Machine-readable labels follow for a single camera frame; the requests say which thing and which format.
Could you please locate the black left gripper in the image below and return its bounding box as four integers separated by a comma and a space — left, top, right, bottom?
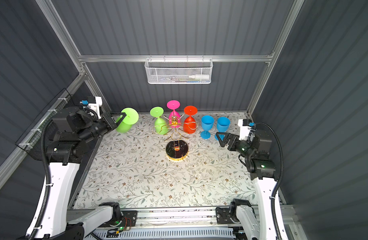
78, 111, 125, 145

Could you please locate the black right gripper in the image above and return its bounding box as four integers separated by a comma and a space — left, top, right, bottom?
216, 131, 254, 159

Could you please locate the green wine glass front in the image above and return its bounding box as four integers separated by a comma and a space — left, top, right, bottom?
116, 108, 139, 133

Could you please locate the green wine glass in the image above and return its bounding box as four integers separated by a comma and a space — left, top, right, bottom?
150, 107, 168, 135
116, 108, 139, 133

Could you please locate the blue wine glass front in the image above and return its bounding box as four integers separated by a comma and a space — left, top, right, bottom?
217, 117, 231, 133

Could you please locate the blue wine glass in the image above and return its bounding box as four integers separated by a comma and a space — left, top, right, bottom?
201, 115, 215, 140
217, 117, 231, 133

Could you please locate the green wine glass back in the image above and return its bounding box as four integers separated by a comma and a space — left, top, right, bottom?
150, 107, 168, 135

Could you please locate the magenta wine glass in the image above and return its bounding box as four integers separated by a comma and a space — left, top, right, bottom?
167, 100, 181, 129

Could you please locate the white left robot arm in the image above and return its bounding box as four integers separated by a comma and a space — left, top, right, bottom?
21, 107, 126, 240

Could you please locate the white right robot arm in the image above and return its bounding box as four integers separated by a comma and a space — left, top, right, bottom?
216, 130, 288, 240

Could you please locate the red wine glass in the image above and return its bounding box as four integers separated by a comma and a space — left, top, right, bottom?
183, 106, 198, 134

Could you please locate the gold wine glass rack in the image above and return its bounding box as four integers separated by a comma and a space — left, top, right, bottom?
153, 116, 189, 162

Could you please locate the white marker in basket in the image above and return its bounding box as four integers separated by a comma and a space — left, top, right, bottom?
189, 75, 211, 81

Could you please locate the white perforated vent cover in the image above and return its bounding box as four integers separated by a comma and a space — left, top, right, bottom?
94, 227, 236, 240

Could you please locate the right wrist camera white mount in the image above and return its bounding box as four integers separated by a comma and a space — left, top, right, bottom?
238, 119, 256, 143

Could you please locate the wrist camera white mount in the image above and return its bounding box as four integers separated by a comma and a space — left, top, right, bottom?
238, 119, 256, 143
80, 96, 102, 120

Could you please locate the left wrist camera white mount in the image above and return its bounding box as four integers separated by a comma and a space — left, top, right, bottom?
80, 96, 102, 120

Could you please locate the white wire mesh basket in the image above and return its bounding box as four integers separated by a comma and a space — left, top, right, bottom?
144, 60, 214, 85

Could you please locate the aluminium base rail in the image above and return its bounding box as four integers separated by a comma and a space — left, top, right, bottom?
66, 205, 293, 232

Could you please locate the black wire basket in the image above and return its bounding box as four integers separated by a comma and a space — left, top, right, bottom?
15, 87, 102, 161

